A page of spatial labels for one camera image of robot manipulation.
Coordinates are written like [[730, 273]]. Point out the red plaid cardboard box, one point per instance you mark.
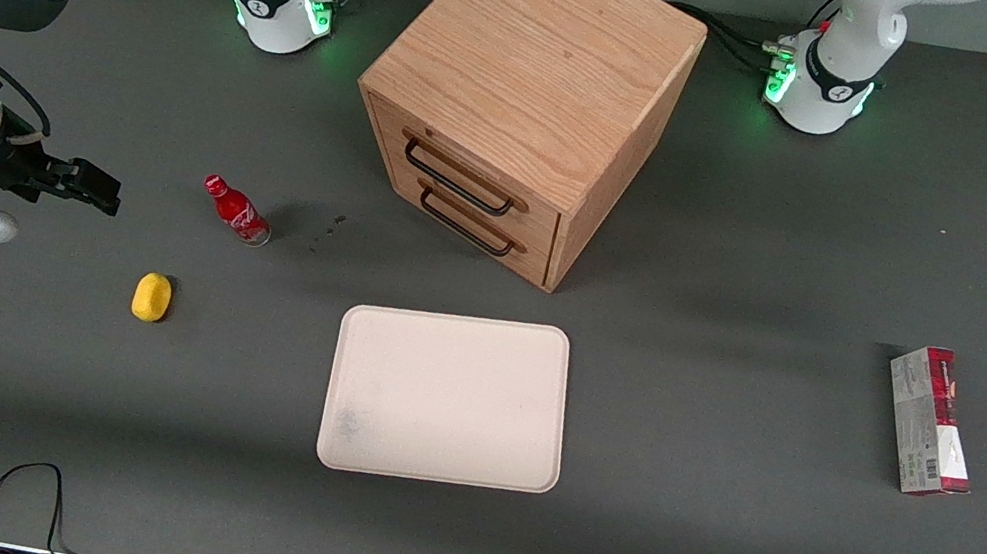
[[931, 423]]

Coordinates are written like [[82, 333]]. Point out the red coke bottle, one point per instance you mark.
[[239, 214]]

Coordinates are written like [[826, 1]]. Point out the wooden drawer front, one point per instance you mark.
[[471, 174], [500, 240]]

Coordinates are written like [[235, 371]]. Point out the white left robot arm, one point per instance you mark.
[[827, 82]]

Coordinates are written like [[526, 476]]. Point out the wooden drawer cabinet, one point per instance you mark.
[[540, 72]]

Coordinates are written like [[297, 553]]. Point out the yellow lemon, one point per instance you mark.
[[152, 297]]

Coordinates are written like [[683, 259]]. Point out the beige rectangular tray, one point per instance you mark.
[[447, 399]]

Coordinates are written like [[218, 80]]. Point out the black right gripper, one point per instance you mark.
[[20, 168]]

